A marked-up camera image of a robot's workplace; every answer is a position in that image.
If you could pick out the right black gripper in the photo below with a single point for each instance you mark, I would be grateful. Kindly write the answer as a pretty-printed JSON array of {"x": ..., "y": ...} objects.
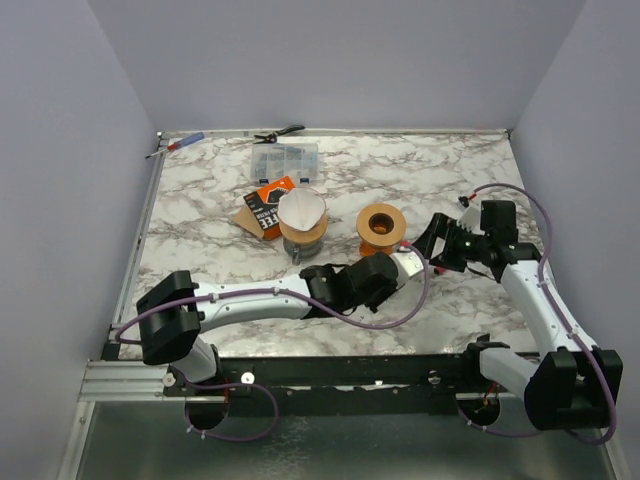
[{"x": 451, "y": 240}]

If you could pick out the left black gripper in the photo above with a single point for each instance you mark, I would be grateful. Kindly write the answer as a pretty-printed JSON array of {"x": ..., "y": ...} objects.
[{"x": 388, "y": 270}]

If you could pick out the white paper coffee filter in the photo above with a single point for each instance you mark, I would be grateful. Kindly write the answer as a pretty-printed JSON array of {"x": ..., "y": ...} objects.
[{"x": 300, "y": 207}]

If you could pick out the pink plastic dripper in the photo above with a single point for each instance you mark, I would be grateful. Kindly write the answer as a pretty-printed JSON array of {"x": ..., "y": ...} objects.
[{"x": 322, "y": 210}]

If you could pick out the orange coffee filter box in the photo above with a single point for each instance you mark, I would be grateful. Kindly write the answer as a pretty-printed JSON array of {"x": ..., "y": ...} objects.
[{"x": 258, "y": 214}]

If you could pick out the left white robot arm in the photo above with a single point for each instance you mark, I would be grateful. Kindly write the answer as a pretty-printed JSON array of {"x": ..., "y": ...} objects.
[{"x": 180, "y": 309}]

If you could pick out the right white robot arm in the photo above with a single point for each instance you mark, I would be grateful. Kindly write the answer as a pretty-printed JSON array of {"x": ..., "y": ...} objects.
[{"x": 575, "y": 384}]

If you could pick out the orange glass carafe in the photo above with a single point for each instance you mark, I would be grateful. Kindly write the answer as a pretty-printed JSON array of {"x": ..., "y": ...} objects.
[{"x": 367, "y": 249}]

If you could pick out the clear plastic screw organizer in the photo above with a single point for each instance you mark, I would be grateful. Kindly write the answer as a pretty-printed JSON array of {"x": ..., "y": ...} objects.
[{"x": 298, "y": 161}]

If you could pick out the black pliers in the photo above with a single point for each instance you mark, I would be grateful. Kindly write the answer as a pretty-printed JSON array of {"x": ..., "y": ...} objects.
[{"x": 273, "y": 136}]

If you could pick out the red blue screwdriver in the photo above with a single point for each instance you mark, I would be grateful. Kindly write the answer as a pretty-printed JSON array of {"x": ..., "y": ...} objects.
[{"x": 182, "y": 143}]

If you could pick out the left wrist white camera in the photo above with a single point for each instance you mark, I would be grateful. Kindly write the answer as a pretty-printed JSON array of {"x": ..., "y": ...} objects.
[{"x": 410, "y": 265}]

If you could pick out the wrist white camera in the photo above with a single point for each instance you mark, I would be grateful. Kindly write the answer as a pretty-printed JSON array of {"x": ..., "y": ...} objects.
[
  {"x": 410, "y": 265},
  {"x": 470, "y": 219}
]

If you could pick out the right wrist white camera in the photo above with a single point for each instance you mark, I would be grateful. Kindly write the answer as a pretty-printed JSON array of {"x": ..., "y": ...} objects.
[{"x": 470, "y": 219}]

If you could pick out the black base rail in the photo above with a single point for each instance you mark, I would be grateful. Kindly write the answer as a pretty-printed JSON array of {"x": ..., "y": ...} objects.
[{"x": 259, "y": 387}]

